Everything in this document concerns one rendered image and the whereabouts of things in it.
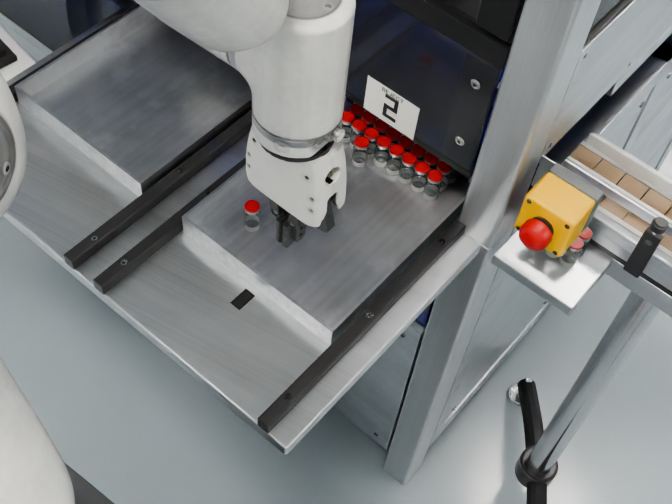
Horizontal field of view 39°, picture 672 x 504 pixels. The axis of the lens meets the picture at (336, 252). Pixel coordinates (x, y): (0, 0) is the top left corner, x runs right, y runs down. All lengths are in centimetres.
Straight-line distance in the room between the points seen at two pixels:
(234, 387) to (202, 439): 94
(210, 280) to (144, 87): 36
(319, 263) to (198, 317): 18
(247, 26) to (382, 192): 71
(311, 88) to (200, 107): 64
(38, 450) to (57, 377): 150
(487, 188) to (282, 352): 33
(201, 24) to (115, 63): 88
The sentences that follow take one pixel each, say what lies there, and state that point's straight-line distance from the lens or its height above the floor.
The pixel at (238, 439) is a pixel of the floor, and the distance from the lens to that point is 209.
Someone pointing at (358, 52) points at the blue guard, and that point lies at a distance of 124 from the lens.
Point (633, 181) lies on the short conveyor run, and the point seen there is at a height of 93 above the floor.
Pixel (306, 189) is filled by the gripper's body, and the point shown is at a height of 122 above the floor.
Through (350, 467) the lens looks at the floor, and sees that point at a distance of 208.
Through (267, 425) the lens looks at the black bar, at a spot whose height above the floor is 90.
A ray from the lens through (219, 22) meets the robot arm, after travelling 63.
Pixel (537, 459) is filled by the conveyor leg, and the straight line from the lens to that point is 195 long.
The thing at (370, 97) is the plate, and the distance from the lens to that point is 127.
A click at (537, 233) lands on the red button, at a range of 117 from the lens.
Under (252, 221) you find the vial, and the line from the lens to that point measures 126.
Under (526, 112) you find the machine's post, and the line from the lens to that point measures 111.
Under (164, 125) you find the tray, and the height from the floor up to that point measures 88.
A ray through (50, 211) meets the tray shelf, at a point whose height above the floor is 88.
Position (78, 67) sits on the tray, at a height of 88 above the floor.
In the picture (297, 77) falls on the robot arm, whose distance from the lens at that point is 79.
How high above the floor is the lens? 192
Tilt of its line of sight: 55 degrees down
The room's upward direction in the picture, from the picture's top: 7 degrees clockwise
